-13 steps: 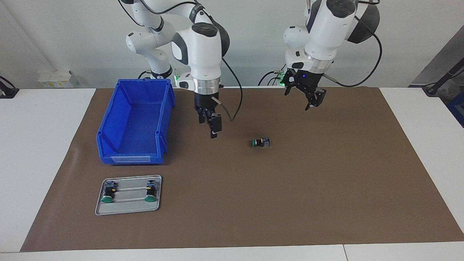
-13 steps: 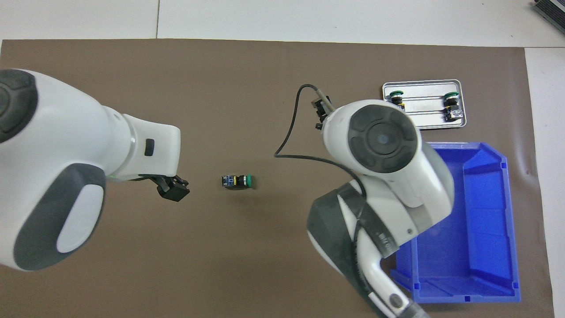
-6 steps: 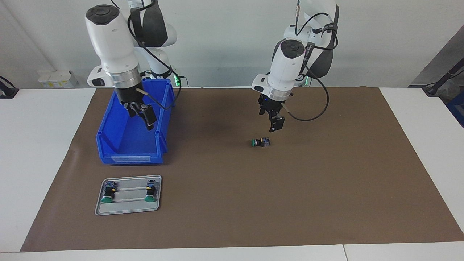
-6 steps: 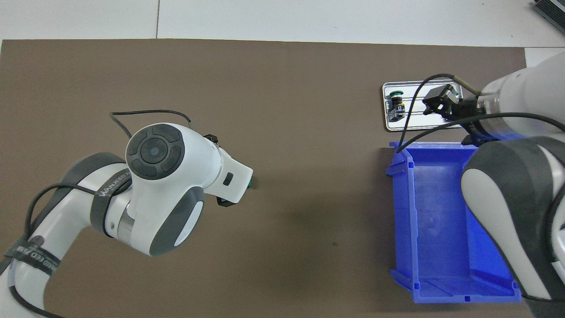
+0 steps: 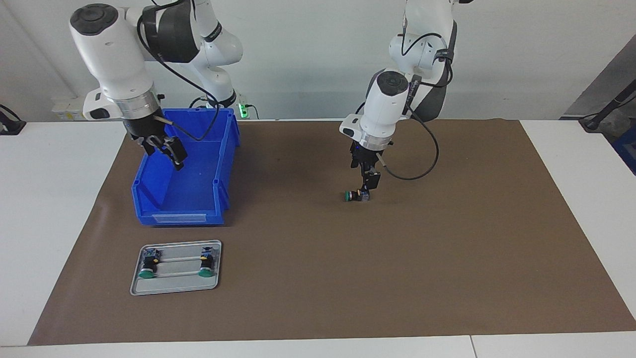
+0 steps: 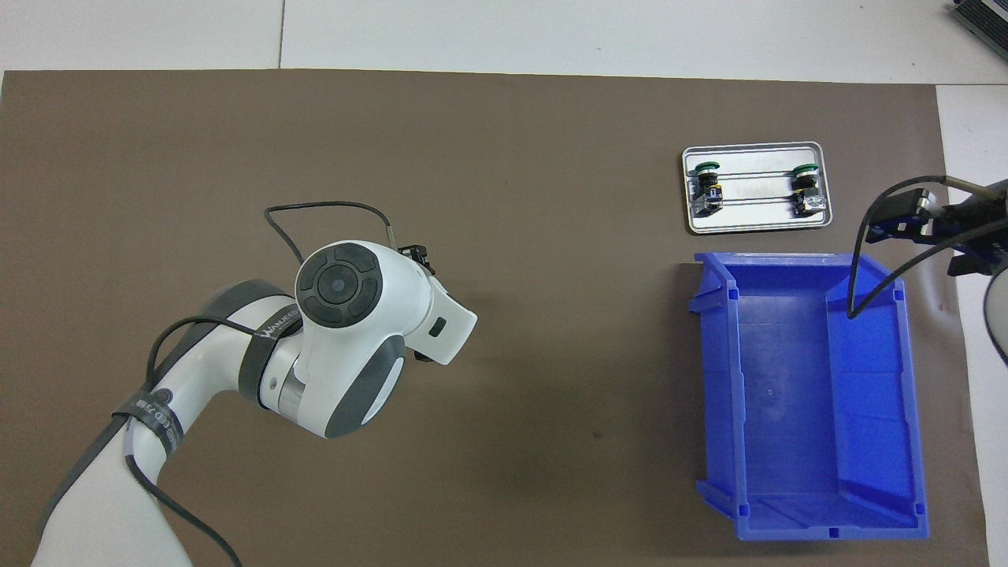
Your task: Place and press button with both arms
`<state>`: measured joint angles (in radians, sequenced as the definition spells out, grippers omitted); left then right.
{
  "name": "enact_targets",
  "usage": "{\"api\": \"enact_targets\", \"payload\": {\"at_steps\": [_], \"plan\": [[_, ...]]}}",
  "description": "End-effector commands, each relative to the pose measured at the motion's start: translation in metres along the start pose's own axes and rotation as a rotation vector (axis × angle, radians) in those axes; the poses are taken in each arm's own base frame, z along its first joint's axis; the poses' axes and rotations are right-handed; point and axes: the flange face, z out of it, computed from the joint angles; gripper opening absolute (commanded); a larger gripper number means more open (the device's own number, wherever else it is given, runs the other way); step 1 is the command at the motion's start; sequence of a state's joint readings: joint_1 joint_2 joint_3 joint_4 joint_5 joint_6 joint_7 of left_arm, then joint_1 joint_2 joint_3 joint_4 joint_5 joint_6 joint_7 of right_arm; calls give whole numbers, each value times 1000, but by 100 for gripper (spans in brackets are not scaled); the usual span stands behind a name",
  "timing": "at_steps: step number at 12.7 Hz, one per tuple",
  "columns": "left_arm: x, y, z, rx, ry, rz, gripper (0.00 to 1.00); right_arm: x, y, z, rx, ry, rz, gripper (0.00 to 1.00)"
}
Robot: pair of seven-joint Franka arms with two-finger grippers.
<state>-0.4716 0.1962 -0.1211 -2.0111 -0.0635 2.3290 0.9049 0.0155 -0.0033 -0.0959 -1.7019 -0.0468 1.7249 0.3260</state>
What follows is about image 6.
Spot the grey ribbed metal device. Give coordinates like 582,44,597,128
948,0,1008,50

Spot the brown table mat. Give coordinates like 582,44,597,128
0,69,990,567

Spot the silver metal tray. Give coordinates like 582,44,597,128
681,141,834,235

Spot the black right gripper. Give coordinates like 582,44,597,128
866,180,1008,277

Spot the green push button switch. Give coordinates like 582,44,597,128
790,163,828,219
687,160,725,218

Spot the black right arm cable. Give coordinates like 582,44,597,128
847,175,1008,320

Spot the blue plastic storage bin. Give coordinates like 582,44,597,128
687,251,931,542

